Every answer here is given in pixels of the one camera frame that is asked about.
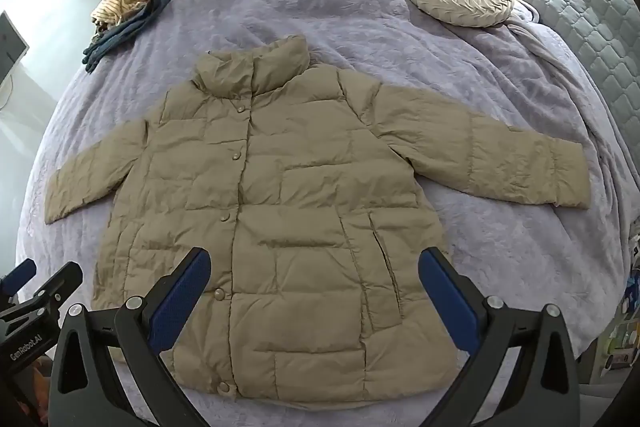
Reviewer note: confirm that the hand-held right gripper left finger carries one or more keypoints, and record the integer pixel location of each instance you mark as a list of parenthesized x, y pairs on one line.
[(177, 307)]

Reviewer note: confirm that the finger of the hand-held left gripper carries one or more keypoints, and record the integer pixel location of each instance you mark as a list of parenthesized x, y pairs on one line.
[(20, 274), (57, 284)]

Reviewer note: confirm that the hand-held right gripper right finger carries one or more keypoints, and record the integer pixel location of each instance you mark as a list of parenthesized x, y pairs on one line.
[(450, 302)]

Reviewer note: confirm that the khaki puffer jacket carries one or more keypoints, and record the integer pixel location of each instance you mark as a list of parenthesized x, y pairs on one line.
[(280, 217)]

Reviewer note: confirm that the cluttered shelf of small goods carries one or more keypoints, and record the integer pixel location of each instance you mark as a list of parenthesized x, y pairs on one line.
[(625, 332)]

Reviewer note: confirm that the grey monitor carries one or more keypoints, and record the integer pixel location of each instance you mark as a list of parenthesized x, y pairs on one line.
[(10, 42)]

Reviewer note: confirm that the dark blue garment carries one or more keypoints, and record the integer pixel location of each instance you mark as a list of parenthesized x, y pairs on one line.
[(125, 29)]

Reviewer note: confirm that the purple fleece blanket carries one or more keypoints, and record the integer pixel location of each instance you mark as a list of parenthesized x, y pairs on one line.
[(350, 7)]

